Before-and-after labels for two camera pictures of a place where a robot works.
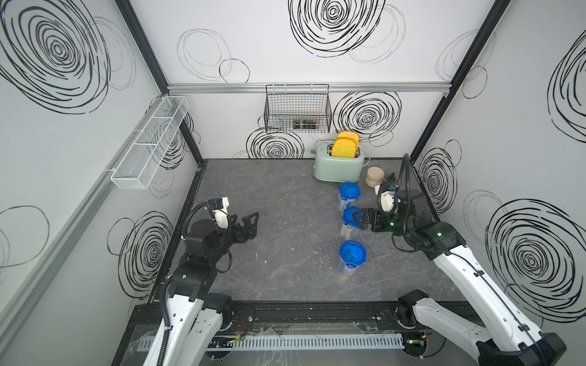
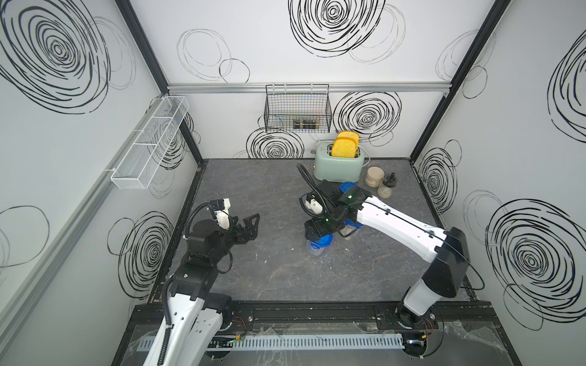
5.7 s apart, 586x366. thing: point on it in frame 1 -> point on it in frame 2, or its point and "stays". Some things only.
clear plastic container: x=347 y=271 -> x=316 y=252
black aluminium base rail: x=378 y=316 stays
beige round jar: x=375 y=176 stays
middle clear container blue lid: x=349 y=222 stays
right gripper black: x=365 y=218 -> x=318 y=230
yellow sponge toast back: x=349 y=134 stays
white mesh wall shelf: x=142 y=161 stays
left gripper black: x=249 y=232 stays
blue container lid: x=352 y=253 -> x=322 y=242
